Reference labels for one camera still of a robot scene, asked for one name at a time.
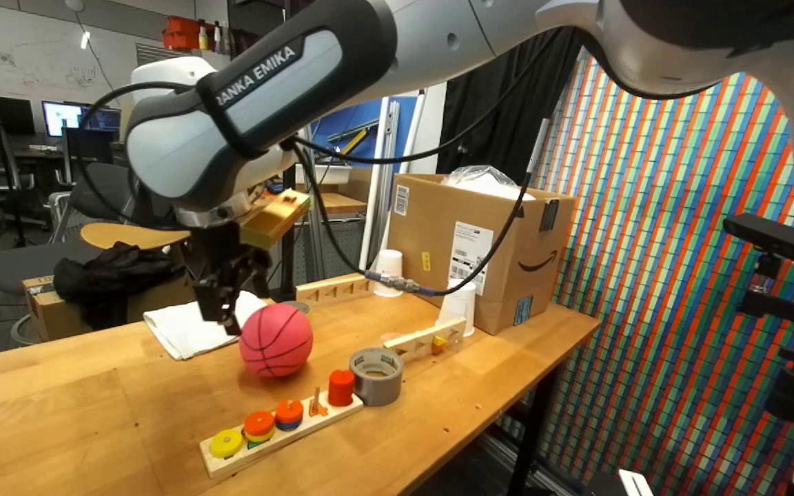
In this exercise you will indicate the multicoloured woven backdrop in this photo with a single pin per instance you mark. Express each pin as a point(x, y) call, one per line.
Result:
point(675, 366)

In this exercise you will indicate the tan wrist camera box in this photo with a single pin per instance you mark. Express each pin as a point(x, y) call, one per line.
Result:
point(275, 217)

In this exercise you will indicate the grey chair with wooden tablet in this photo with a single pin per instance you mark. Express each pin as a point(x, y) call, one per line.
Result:
point(124, 234)

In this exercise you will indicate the small yellow wooden piece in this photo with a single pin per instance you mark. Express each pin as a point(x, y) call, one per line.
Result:
point(439, 344)

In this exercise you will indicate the computer monitor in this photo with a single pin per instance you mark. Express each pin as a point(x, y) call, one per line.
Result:
point(59, 115)

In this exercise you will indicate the wooden top workbench cabinet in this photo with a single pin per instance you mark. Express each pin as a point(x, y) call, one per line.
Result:
point(341, 204)

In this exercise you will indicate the grey duct tape roll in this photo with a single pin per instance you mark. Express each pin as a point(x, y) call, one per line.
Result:
point(377, 377)

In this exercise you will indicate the blue board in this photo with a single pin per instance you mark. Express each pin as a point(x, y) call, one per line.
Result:
point(366, 125)

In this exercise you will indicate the black backpack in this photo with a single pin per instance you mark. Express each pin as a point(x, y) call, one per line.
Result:
point(117, 277)

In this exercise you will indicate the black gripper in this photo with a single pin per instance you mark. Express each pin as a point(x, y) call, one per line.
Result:
point(221, 257)

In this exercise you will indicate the white folded cloth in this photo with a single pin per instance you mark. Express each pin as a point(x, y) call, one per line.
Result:
point(181, 332)

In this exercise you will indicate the red container on shelf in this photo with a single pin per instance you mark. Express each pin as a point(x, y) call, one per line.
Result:
point(181, 34)

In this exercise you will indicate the red stacking cylinder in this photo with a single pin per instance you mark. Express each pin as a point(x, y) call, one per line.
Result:
point(341, 387)

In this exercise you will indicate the white plastic bag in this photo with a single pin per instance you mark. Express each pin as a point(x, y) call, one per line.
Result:
point(485, 180)

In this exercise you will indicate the low cardboard box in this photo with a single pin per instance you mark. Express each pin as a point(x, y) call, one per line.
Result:
point(48, 312)

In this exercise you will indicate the brown cardboard shipping box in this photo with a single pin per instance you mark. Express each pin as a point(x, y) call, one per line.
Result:
point(526, 277)

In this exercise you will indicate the wooden block with holes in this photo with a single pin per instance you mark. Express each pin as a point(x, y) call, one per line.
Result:
point(336, 286)

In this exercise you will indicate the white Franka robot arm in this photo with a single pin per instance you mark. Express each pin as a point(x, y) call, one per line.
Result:
point(261, 91)

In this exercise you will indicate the black camera stand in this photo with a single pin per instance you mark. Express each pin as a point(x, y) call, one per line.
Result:
point(784, 306)

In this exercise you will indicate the pink rubber basketball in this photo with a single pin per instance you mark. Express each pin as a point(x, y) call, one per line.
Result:
point(278, 341)

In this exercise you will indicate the black stereo camera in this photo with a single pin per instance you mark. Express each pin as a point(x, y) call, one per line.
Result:
point(764, 234)

